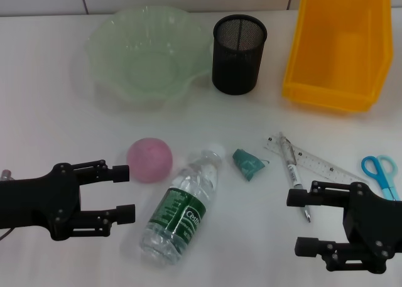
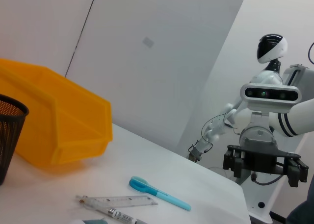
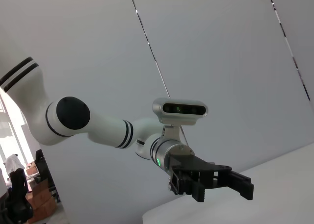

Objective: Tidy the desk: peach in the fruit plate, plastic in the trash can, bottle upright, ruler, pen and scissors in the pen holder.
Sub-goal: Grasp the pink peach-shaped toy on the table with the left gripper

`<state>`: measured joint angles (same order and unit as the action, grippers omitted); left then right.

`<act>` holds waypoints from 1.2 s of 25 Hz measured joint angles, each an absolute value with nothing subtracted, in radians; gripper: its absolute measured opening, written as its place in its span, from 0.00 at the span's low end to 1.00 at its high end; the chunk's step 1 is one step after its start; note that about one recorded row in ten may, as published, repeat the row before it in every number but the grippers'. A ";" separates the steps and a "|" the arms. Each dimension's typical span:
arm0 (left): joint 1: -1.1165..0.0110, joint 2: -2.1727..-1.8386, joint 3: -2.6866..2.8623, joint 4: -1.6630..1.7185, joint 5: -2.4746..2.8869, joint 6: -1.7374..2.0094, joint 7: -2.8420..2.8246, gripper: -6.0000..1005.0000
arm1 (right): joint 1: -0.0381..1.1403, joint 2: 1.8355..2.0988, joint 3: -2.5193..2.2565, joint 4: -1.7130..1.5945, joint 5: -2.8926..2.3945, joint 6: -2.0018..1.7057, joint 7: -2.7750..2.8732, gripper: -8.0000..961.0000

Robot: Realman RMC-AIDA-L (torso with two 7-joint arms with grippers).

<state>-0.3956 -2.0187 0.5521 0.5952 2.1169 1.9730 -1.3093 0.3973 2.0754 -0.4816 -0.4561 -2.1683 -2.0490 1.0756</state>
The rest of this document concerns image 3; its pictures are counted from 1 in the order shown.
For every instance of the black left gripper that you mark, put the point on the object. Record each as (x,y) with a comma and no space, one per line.
(196,167)

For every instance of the person in white shirt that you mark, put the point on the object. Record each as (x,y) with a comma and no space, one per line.
(13,162)

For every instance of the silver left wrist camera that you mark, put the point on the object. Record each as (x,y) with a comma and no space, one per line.
(181,108)

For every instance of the black office chair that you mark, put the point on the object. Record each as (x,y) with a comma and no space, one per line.
(44,165)
(18,197)

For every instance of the brown cardboard box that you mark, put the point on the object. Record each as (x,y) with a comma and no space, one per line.
(31,168)
(41,202)

